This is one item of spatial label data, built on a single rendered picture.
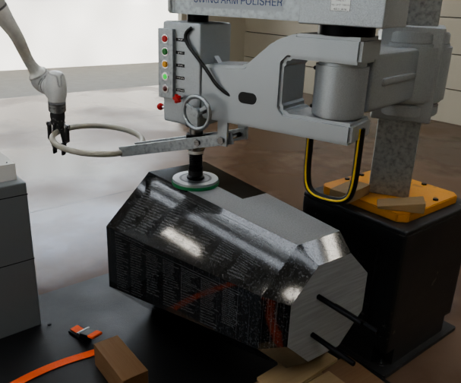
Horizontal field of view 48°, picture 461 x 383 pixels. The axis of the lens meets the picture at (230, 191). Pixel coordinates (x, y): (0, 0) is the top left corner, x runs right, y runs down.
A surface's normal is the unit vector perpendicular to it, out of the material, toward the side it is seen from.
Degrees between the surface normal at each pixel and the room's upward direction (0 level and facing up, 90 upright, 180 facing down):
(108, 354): 0
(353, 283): 90
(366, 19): 90
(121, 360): 0
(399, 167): 90
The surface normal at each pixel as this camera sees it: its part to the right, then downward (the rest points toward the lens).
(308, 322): 0.60, 0.30
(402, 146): -0.36, 0.32
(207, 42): 0.83, 0.23
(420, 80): 0.00, 0.35
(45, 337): 0.04, -0.94
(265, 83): -0.56, 0.27
